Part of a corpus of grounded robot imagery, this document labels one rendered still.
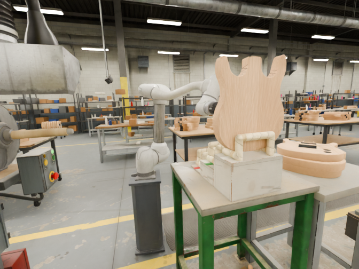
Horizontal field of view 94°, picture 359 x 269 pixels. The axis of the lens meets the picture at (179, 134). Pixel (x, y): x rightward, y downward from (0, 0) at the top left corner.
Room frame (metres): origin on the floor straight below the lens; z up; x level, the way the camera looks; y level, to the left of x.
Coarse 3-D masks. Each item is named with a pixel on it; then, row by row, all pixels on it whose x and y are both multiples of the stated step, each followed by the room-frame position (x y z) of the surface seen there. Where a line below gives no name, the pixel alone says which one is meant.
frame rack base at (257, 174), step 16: (224, 160) 0.70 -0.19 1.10; (256, 160) 0.68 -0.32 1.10; (272, 160) 0.71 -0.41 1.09; (224, 176) 0.69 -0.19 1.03; (240, 176) 0.66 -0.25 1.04; (256, 176) 0.68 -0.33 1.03; (272, 176) 0.71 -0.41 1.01; (224, 192) 0.69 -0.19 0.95; (240, 192) 0.66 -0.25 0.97; (256, 192) 0.69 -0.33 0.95; (272, 192) 0.71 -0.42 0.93
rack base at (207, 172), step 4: (200, 160) 0.93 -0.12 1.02; (204, 160) 0.93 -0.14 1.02; (200, 164) 0.93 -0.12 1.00; (204, 164) 0.88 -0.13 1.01; (212, 164) 0.86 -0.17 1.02; (200, 168) 0.93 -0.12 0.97; (204, 168) 0.88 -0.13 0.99; (208, 168) 0.84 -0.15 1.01; (212, 168) 0.80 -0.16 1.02; (200, 172) 0.93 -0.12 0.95; (204, 172) 0.88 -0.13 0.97; (208, 172) 0.84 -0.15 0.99; (212, 172) 0.80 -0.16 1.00; (204, 176) 0.89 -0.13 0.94; (208, 176) 0.84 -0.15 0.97; (212, 176) 0.80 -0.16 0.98; (208, 180) 0.84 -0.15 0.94; (212, 180) 0.80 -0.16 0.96; (212, 184) 0.80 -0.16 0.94
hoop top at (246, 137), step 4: (256, 132) 0.71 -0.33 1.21; (260, 132) 0.71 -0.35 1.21; (264, 132) 0.72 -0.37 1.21; (268, 132) 0.72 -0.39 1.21; (272, 132) 0.73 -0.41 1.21; (236, 136) 0.68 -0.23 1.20; (240, 136) 0.67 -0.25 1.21; (244, 136) 0.68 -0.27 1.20; (248, 136) 0.68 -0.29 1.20; (252, 136) 0.69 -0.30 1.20; (256, 136) 0.69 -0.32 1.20; (260, 136) 0.70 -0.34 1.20; (264, 136) 0.71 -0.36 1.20; (268, 136) 0.71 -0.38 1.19; (272, 136) 0.72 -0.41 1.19; (244, 140) 0.68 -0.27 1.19; (248, 140) 0.69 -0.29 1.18
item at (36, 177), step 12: (24, 156) 0.79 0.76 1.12; (36, 156) 0.80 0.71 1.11; (48, 156) 0.88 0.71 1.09; (24, 168) 0.79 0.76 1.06; (36, 168) 0.80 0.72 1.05; (48, 168) 0.86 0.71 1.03; (24, 180) 0.79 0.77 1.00; (36, 180) 0.80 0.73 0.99; (48, 180) 0.84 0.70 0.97; (0, 192) 0.75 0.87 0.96; (24, 192) 0.78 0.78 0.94; (36, 192) 0.80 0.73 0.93
